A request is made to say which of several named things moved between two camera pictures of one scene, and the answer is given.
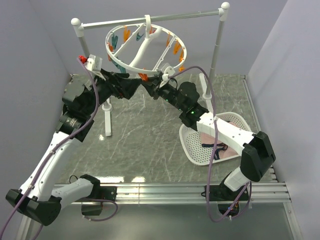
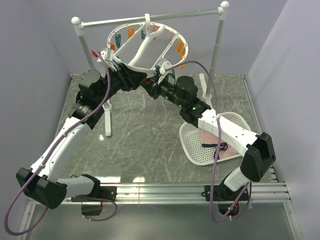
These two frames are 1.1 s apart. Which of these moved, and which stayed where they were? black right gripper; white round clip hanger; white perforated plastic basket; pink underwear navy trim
Moved: white round clip hanger
Stayed: white perforated plastic basket; pink underwear navy trim; black right gripper
